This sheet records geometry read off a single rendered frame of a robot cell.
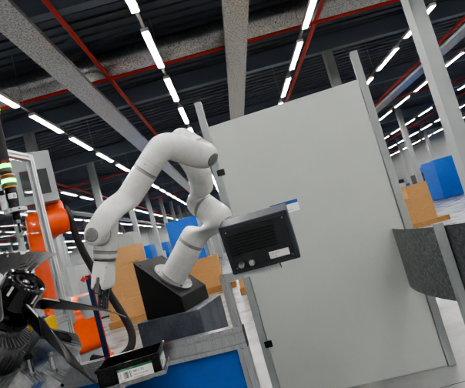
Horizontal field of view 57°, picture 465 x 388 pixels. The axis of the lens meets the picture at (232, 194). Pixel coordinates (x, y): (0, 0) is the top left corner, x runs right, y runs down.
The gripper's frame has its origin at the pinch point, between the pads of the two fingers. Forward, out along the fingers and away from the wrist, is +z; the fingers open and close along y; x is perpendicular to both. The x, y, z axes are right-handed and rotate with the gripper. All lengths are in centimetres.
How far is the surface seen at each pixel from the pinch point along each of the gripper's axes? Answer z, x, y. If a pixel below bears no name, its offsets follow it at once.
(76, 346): 11.9, -3.3, 11.1
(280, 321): 40, 54, -161
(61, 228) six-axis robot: -13, -216, -333
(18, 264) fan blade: -13.6, -25.8, 10.9
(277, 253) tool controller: -19, 60, -14
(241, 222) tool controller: -30, 47, -11
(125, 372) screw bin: 21.0, 11.7, 6.1
